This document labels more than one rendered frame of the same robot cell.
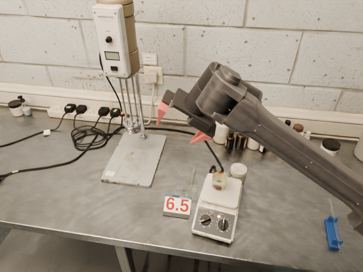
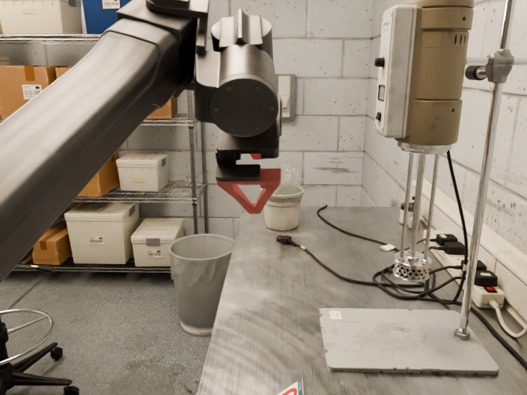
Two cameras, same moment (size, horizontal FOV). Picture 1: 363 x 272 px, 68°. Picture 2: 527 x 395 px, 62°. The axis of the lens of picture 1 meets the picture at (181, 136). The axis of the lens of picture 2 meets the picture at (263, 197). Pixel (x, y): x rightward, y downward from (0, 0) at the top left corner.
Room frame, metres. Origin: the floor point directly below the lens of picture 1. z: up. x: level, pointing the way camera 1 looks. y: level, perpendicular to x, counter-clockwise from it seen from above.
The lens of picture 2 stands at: (0.46, -0.52, 1.26)
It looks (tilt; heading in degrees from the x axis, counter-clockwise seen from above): 16 degrees down; 82
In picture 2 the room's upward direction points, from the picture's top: straight up
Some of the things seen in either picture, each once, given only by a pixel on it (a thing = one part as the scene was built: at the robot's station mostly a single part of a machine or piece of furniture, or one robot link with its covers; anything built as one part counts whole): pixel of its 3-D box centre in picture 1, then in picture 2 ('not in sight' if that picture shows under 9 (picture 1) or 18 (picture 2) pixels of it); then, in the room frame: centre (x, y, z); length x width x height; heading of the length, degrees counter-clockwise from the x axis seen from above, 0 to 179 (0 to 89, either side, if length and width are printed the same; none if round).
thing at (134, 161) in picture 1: (136, 156); (398, 337); (0.82, 0.19, 0.76); 0.30 x 0.20 x 0.01; 171
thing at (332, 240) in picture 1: (334, 231); not in sight; (0.46, -0.48, 0.77); 0.10 x 0.03 x 0.04; 166
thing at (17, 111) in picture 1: (17, 108); (408, 213); (1.14, 0.83, 0.78); 0.06 x 0.06 x 0.06
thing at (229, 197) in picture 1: (221, 190); not in sight; (0.58, -0.13, 0.83); 0.12 x 0.12 x 0.01; 73
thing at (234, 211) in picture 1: (219, 204); not in sight; (0.55, -0.12, 0.79); 0.22 x 0.13 x 0.08; 163
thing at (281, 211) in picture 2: not in sight; (281, 194); (0.70, 0.86, 0.86); 0.14 x 0.14 x 0.21
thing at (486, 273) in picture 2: (114, 113); (479, 277); (1.07, 0.32, 0.80); 0.07 x 0.04 x 0.02; 171
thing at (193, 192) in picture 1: (190, 191); not in sight; (0.63, -0.03, 0.76); 0.06 x 0.06 x 0.02
